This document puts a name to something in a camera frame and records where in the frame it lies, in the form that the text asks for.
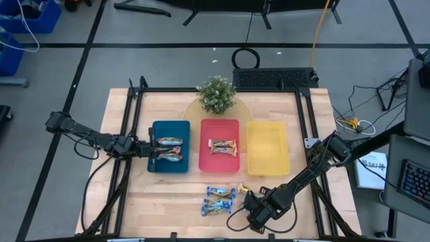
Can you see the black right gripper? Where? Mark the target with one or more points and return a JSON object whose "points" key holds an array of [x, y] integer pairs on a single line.
{"points": [[260, 211]]}

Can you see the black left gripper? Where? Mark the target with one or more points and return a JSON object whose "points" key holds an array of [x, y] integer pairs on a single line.
{"points": [[144, 149]]}

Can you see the orange wrapper granola bar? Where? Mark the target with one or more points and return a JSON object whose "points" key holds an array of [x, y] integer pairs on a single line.
{"points": [[242, 188], [224, 151], [222, 143]]}

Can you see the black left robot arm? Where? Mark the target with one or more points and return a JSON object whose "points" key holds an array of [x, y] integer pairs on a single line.
{"points": [[97, 138]]}

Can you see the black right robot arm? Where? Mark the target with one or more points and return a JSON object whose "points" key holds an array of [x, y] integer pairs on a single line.
{"points": [[302, 185]]}

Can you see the blue plastic tray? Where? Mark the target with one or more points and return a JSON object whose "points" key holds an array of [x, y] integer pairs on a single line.
{"points": [[168, 166]]}

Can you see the red plastic tray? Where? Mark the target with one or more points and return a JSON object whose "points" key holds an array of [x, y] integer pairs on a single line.
{"points": [[219, 164]]}

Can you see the round woven yellow placemat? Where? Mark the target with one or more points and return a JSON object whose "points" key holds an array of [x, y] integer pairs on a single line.
{"points": [[193, 112]]}

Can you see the yellow plastic tray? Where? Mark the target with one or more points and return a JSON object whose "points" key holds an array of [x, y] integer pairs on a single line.
{"points": [[267, 151]]}

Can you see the small green potted plant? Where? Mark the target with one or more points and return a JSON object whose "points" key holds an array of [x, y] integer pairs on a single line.
{"points": [[216, 94]]}

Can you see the white printed booklet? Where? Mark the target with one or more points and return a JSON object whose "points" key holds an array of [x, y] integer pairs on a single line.
{"points": [[371, 174]]}

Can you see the black perforated computer case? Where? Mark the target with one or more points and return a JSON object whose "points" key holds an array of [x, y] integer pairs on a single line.
{"points": [[275, 78]]}

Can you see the yellow power plug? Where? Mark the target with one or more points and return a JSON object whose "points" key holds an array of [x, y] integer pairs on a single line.
{"points": [[349, 123]]}

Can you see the black stand leg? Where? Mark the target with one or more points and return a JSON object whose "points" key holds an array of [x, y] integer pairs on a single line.
{"points": [[141, 9]]}

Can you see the grey desk with keyboard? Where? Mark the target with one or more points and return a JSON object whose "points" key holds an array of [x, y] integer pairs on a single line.
{"points": [[393, 168]]}

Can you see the grey metal foot bar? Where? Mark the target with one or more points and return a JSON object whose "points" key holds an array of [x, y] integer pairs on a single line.
{"points": [[13, 82]]}

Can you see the black stand base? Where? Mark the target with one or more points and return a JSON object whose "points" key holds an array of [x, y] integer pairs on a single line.
{"points": [[235, 5]]}

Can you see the black backlit keyboard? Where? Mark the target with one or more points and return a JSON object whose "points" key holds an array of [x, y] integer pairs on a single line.
{"points": [[415, 181]]}

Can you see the black tripod stand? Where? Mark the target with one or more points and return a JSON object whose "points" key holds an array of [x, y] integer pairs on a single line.
{"points": [[386, 95]]}

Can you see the large blue storage bin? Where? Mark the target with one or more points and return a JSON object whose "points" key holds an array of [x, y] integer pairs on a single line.
{"points": [[40, 21]]}

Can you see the small blue storage bin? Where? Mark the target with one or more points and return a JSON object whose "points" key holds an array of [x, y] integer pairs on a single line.
{"points": [[10, 57]]}

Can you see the grey desk top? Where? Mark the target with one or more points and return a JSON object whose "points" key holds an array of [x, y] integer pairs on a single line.
{"points": [[416, 101]]}

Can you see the black device on desk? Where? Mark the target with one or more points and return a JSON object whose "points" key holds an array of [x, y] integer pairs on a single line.
{"points": [[425, 72]]}

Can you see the black metal table frame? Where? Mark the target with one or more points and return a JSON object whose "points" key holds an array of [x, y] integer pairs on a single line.
{"points": [[218, 89]]}

